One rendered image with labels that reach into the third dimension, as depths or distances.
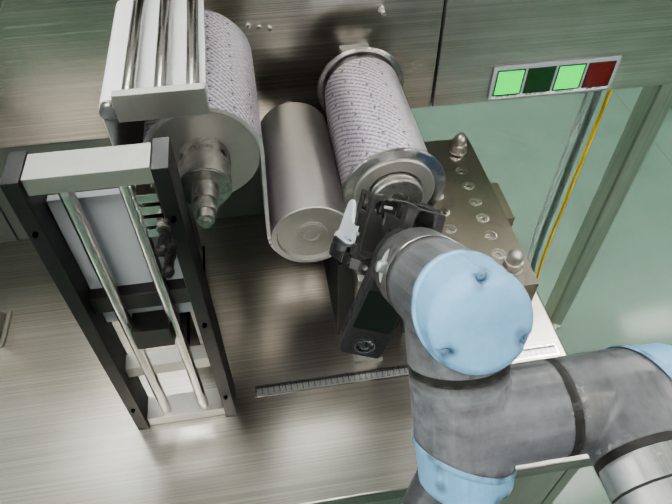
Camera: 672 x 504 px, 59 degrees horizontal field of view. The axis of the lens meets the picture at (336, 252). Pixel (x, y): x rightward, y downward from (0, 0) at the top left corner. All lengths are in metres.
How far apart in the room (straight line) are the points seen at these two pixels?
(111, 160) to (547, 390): 0.45
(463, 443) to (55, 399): 0.83
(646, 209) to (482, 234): 1.85
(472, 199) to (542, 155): 1.85
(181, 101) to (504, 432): 0.47
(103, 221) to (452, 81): 0.71
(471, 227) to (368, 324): 0.56
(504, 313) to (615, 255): 2.27
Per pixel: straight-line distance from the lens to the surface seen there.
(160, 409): 1.05
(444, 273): 0.40
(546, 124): 3.22
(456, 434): 0.45
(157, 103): 0.70
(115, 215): 0.71
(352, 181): 0.82
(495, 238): 1.12
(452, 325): 0.39
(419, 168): 0.83
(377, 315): 0.59
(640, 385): 0.50
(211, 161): 0.73
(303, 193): 0.87
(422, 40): 1.12
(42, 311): 1.27
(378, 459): 1.00
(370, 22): 1.08
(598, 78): 1.31
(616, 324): 2.44
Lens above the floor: 1.83
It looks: 49 degrees down
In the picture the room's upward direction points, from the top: straight up
